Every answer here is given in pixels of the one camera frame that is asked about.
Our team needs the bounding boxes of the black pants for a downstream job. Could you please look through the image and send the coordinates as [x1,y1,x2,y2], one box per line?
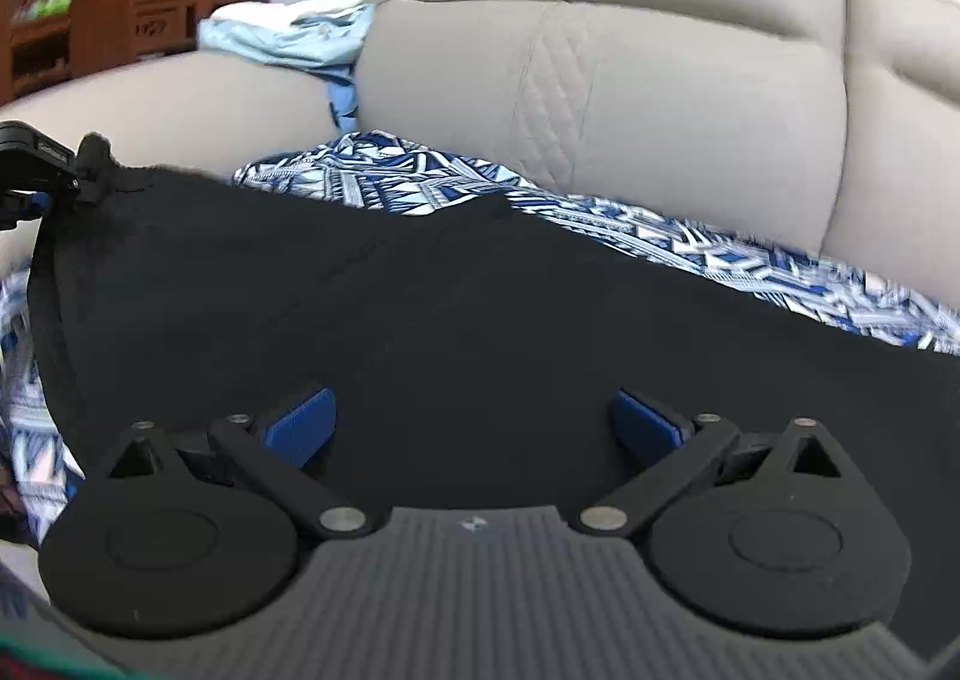
[28,169,958,655]

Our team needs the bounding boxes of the blue white patterned cloth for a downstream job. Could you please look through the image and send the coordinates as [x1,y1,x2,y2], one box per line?
[2,131,958,543]

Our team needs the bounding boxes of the light blue garment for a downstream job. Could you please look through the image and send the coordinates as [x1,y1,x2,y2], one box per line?
[197,0,374,133]

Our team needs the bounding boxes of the beige leather sofa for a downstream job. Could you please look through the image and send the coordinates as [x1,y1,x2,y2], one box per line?
[0,0,960,315]

